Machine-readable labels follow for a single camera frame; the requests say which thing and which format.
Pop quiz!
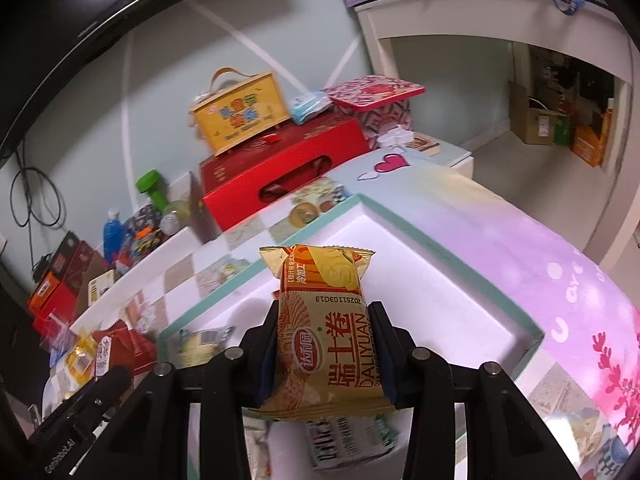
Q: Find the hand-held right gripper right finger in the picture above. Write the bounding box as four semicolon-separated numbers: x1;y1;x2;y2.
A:
369;301;557;480

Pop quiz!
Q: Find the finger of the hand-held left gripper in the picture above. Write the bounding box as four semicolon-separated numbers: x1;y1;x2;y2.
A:
30;365;132;441

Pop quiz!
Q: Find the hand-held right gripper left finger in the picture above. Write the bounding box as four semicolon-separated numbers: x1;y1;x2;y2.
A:
100;301;281;480

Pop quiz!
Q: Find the yellow swiss roll packet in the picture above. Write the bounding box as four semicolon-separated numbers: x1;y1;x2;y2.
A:
251;243;396;419

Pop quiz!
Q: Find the white and green snack packet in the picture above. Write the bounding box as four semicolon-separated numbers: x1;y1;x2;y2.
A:
304;411;399;472

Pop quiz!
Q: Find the white tray with teal rim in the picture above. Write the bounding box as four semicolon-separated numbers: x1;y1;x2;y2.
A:
156;193;545;391

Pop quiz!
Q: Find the yellow packet with barcode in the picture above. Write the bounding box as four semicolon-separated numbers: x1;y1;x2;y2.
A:
64;332;99;387

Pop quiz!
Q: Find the red triangular snack packet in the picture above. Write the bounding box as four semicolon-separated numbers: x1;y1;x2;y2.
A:
92;322;157;379

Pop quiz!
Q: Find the clear plastic bag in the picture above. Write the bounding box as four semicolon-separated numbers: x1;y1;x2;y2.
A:
39;317;72;362

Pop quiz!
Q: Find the bright red box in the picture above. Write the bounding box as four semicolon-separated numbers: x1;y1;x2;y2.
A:
32;287;79;342

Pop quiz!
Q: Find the yellow and white small box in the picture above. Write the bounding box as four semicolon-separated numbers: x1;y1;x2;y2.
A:
87;269;118;307

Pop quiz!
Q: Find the dark red box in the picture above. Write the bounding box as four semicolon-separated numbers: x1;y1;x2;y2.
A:
64;241;109;297

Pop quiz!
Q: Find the dark brown box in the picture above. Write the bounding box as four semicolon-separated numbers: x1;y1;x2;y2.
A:
52;232;82;282

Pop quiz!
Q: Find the blue plastic bottle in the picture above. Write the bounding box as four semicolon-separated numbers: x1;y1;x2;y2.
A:
102;209;124;267

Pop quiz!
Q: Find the colourful patterned pouch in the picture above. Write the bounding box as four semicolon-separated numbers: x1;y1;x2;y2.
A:
116;204;167;264

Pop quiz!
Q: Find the open cardboard box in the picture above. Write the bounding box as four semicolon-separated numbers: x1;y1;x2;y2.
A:
74;171;222;312

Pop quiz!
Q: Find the clear tape roll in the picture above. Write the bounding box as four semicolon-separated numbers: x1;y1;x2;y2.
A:
159;199;194;236

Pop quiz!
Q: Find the large red gift box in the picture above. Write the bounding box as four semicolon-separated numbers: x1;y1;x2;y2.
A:
199;117;372;234

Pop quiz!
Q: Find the green dumbbell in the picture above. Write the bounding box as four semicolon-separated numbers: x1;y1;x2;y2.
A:
135;169;174;209

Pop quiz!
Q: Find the light blue packet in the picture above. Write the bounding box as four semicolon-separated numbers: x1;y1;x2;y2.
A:
289;90;334;126

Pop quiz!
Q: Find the red patterned gift box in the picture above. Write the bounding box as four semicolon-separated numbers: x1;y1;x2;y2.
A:
321;74;427;152

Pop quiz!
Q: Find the brown cardboard box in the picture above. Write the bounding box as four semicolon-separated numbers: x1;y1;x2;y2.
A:
509;79;572;147

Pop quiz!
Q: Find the orange cardboard box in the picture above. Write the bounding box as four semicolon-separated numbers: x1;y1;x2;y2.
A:
569;109;614;169

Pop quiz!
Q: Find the white desk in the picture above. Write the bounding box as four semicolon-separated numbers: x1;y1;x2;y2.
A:
354;0;640;267

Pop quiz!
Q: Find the black cable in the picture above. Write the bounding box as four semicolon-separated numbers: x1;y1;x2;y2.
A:
9;149;67;229

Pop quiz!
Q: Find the yellow gift box with handle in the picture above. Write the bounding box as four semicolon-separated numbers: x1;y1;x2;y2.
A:
188;67;292;157

